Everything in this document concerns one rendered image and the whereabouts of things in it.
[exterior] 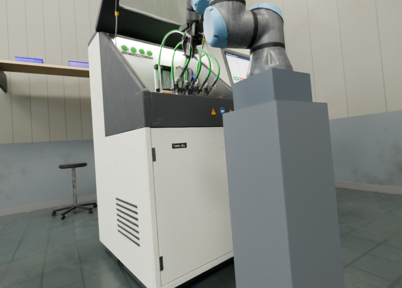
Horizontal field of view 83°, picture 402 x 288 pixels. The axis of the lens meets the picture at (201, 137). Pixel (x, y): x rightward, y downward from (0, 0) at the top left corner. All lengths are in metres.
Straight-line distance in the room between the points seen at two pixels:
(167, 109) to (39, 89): 2.99
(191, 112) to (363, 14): 2.81
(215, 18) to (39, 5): 3.77
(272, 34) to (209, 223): 0.91
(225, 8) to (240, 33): 0.08
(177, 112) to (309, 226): 0.72
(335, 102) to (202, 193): 2.65
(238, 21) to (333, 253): 0.75
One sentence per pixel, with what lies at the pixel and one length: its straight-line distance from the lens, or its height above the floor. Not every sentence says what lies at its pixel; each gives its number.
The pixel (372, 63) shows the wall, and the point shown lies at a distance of 3.40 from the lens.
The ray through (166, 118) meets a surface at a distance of 1.07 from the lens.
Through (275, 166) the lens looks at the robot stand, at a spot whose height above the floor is 0.62.
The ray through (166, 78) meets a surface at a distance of 1.74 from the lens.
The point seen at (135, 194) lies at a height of 0.48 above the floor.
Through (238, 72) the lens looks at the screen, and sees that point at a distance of 1.92.
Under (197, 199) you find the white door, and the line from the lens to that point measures 1.17.
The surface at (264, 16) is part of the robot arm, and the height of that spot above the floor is 1.08.
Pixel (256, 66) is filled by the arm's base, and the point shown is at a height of 0.93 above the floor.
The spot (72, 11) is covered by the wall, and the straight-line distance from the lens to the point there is 4.36.
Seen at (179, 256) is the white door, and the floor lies 0.19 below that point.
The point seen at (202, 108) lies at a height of 0.89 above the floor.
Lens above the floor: 0.70
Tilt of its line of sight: 2 degrees up
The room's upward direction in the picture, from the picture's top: 4 degrees counter-clockwise
